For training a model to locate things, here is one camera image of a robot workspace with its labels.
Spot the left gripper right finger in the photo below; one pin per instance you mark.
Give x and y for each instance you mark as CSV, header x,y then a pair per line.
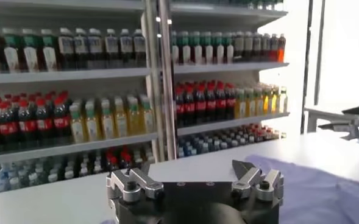
x,y
249,179

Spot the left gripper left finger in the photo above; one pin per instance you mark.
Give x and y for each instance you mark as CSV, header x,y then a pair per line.
x,y
136,182

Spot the purple printed t-shirt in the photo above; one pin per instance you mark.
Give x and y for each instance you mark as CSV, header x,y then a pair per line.
x,y
304,188

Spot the yellow juice bottle green label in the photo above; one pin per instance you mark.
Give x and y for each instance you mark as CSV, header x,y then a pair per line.
x,y
282,102
134,120
240,106
266,103
273,103
108,124
78,128
250,106
120,121
258,105
147,118
93,126

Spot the cola bottle red cap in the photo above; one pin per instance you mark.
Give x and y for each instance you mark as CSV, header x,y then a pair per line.
x,y
200,106
44,124
61,121
230,103
189,107
27,125
8,128
180,108
221,104
210,105

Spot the grey metal shelving unit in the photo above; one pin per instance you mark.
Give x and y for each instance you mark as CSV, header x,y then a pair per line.
x,y
66,74
228,67

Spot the dark drink bottle beige label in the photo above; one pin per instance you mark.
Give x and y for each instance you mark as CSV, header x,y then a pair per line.
x,y
239,48
248,48

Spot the dark tea bottle green cap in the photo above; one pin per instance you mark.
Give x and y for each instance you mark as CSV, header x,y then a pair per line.
x,y
49,58
207,51
196,51
175,51
11,58
30,58
218,51
228,51
184,51

